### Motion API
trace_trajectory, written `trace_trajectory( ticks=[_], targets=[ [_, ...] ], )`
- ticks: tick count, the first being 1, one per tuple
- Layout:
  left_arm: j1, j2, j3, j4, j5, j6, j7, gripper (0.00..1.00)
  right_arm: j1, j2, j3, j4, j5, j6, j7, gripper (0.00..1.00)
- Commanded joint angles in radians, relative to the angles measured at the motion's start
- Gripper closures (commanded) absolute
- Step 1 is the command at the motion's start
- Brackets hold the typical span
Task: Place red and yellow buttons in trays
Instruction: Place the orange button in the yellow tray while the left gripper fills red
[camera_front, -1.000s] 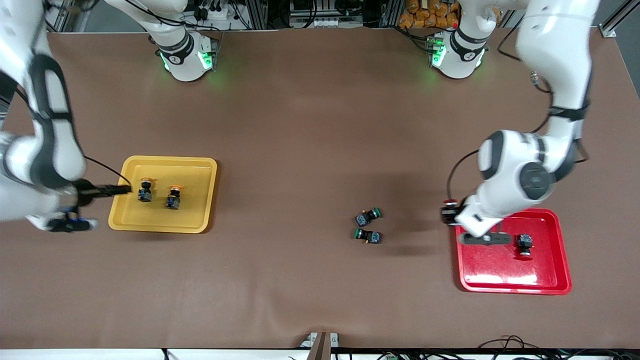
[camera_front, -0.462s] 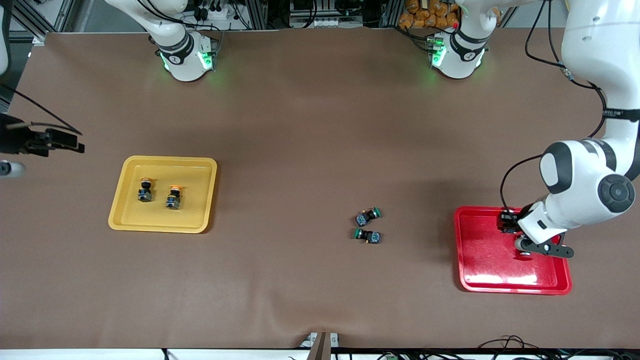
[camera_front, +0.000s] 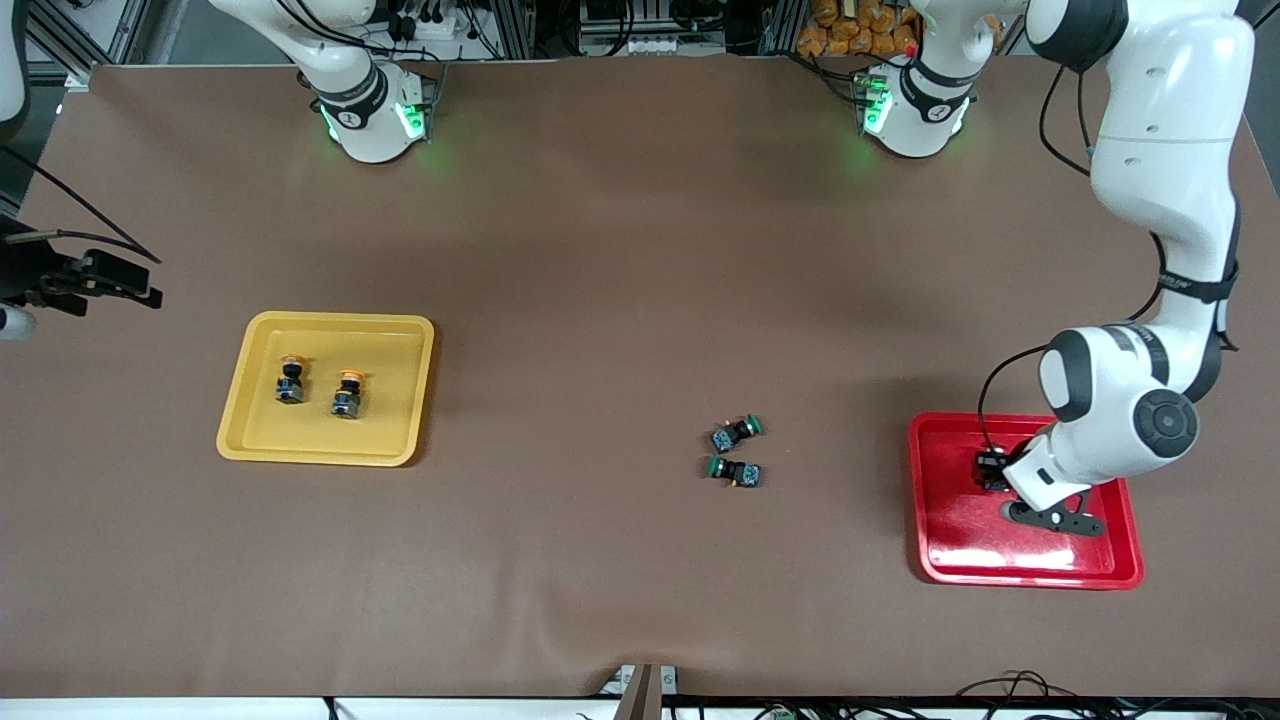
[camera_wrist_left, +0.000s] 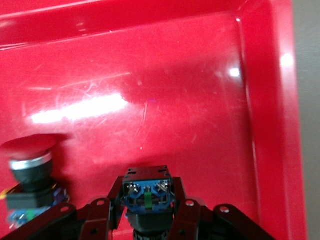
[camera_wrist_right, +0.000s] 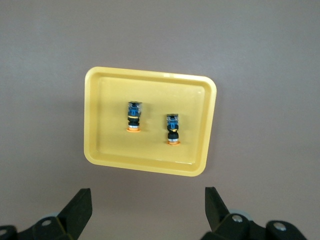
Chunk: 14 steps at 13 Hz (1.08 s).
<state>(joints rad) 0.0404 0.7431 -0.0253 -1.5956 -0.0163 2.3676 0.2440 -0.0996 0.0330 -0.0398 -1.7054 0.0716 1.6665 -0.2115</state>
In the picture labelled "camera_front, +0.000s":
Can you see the aluminium frame profile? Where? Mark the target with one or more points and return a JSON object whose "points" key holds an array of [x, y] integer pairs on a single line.
{"points": [[80, 40]]}

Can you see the yellow plastic tray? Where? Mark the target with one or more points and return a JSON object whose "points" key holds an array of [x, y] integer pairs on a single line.
{"points": [[390, 430]]}

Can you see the white power strip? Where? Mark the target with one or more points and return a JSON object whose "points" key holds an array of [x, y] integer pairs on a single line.
{"points": [[440, 22]]}

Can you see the brown table mat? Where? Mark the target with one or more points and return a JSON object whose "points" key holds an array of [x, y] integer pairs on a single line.
{"points": [[640, 250]]}

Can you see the green push button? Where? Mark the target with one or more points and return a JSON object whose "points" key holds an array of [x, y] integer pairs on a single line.
{"points": [[745, 473], [728, 438]]}

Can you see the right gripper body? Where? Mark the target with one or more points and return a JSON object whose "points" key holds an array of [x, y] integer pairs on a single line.
{"points": [[38, 272]]}

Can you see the grey metal equipment box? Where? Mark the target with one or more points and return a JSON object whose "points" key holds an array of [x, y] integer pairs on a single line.
{"points": [[630, 25]]}

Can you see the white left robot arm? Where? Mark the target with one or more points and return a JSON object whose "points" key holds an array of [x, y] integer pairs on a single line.
{"points": [[1170, 150]]}

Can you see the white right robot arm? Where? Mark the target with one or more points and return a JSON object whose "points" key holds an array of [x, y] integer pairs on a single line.
{"points": [[360, 120]]}

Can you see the yellow mushroom push button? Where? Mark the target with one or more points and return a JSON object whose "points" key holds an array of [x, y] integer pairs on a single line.
{"points": [[347, 398], [290, 385]]}

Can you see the red plastic tray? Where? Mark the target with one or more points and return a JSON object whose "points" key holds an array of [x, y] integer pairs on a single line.
{"points": [[960, 540]]}

